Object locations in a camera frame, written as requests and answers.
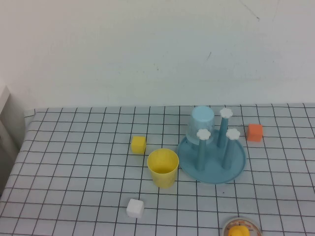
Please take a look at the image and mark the yellow rubber duck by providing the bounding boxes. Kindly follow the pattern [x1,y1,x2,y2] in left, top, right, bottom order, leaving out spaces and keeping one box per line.
[227,226,251,236]

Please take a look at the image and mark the light blue plastic cup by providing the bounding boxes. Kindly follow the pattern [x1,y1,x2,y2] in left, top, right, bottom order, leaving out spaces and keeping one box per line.
[186,105,214,146]

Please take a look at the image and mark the orange cube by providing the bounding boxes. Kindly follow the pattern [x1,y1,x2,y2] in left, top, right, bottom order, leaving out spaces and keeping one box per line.
[246,123,264,142]

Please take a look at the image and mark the blue cup stand white caps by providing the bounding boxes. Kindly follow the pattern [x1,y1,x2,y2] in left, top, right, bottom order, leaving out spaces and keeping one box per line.
[177,107,247,184]

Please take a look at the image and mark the yellow plastic cup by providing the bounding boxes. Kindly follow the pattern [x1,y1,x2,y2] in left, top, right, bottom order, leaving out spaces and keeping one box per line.
[147,148,180,189]

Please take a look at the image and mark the white cabinet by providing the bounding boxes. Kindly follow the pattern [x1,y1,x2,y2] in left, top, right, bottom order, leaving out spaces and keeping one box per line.
[0,85,27,195]

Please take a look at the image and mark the yellow cube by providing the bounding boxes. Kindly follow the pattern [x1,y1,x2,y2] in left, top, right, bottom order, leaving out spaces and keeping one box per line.
[131,136,147,155]

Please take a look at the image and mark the round white printed plate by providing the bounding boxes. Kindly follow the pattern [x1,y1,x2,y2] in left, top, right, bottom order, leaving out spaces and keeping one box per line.
[222,216,263,236]

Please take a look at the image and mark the white cube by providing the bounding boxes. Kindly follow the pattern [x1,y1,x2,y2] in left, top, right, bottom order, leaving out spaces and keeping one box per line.
[126,198,145,219]

